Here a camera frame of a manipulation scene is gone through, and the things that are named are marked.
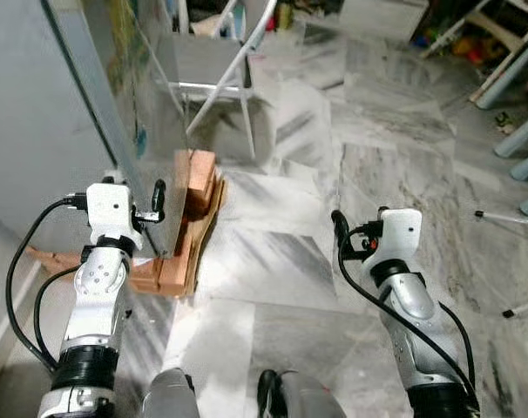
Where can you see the grey right robot leg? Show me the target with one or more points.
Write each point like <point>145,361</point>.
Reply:
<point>303,399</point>

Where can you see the white metal folding chair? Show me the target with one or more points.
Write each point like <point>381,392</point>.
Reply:
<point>213,61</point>

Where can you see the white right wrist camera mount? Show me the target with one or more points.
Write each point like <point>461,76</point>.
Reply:
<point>402,231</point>

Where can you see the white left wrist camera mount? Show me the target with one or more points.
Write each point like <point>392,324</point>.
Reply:
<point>111,213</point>

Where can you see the colourful toy pile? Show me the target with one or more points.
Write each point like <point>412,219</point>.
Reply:
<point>473,39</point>

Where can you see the orange brick fridge stand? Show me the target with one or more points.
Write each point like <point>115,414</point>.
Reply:
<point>172,270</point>

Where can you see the grey left robot leg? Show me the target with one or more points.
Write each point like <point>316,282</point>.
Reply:
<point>170,396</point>

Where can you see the grey fridge body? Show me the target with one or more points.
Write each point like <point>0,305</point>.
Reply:
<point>37,104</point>

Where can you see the small green floor toy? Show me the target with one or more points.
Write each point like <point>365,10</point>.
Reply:
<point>504,122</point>

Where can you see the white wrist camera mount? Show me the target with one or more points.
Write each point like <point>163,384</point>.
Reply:
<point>402,231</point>
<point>111,213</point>

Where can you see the white rod with black tip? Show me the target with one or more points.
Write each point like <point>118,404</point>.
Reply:
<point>508,215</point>
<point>525,306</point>

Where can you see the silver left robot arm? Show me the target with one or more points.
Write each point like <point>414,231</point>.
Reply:
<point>98,296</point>

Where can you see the grey storage box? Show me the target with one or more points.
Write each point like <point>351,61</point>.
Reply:
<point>382,17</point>

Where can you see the light blue furniture frame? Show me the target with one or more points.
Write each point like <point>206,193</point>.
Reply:
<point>517,78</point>

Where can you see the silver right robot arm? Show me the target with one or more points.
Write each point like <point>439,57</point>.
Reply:
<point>408,305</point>

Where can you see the grey robot leg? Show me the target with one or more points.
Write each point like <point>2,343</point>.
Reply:
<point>303,399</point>
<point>170,396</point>

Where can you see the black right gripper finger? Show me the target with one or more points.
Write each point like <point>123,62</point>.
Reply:
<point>341,235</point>

